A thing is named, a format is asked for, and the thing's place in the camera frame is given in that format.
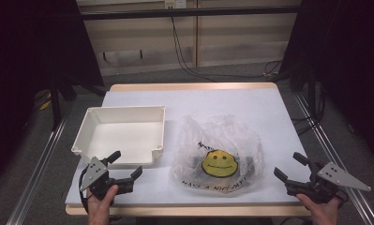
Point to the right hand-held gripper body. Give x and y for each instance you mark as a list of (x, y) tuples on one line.
[(328, 179)]

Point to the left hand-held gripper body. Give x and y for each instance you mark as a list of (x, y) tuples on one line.
[(95, 175)]

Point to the clear smiley face plastic bag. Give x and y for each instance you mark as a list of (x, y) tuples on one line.
[(219, 146)]

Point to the person's left hand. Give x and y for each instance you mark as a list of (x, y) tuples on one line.
[(98, 207)]

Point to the person's right hand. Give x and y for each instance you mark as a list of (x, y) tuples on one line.
[(323, 214)]

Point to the white plastic box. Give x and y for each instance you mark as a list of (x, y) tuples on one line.
[(125, 134)]

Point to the black stand leg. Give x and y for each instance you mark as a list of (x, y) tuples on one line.
[(56, 106)]

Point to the yellow floor object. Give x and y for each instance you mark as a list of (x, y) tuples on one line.
[(45, 105)]

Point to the pale blue table mat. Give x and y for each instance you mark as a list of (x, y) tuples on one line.
[(225, 103)]

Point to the dark curtain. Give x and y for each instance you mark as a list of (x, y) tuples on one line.
[(25, 62), (347, 62)]

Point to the black horizontal bar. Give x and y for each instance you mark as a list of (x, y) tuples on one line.
[(187, 12)]

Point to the metal floor rail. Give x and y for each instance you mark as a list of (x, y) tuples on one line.
[(334, 150), (34, 175)]

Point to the white wall socket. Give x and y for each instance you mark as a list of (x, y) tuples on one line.
[(175, 3)]

